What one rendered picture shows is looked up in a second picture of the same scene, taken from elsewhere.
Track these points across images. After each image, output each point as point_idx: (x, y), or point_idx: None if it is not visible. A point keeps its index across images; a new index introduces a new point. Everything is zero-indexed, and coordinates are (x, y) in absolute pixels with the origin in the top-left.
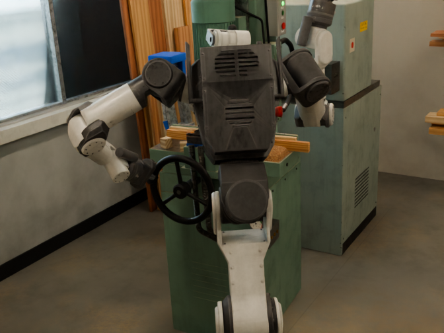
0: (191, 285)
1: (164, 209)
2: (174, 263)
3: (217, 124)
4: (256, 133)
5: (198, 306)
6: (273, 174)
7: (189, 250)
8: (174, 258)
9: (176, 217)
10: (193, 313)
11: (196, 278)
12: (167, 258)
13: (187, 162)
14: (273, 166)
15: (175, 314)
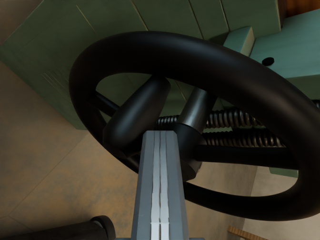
0: (45, 69)
1: (86, 110)
2: (33, 36)
3: None
4: None
5: (41, 80)
6: (274, 169)
7: (74, 60)
8: (37, 35)
9: (102, 135)
10: (29, 75)
11: (58, 75)
12: (25, 22)
13: (307, 210)
14: (291, 172)
15: (3, 53)
